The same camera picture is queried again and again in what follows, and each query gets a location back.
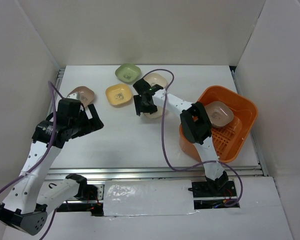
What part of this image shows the aluminium frame rail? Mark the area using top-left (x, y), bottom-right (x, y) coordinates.
top-left (46, 65), bottom-right (263, 180)

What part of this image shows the white foil cover panel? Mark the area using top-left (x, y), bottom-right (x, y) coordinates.
top-left (103, 180), bottom-right (195, 217)

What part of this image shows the brown plate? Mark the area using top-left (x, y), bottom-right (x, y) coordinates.
top-left (67, 86), bottom-right (95, 107)
top-left (204, 101), bottom-right (234, 128)

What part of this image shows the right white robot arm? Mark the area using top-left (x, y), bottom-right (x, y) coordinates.
top-left (132, 78), bottom-right (229, 196)

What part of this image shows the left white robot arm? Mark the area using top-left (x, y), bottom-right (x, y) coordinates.
top-left (0, 98), bottom-right (104, 236)

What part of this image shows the green plate at back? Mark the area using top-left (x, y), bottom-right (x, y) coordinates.
top-left (115, 63), bottom-right (141, 84)

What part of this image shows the yellow square plate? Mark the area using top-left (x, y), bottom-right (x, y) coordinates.
top-left (105, 83), bottom-right (133, 107)

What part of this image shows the orange plastic bin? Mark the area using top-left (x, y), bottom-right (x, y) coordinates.
top-left (178, 85), bottom-right (260, 163)

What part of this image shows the cream plate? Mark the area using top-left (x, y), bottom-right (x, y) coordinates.
top-left (143, 106), bottom-right (168, 120)
top-left (143, 72), bottom-right (168, 88)

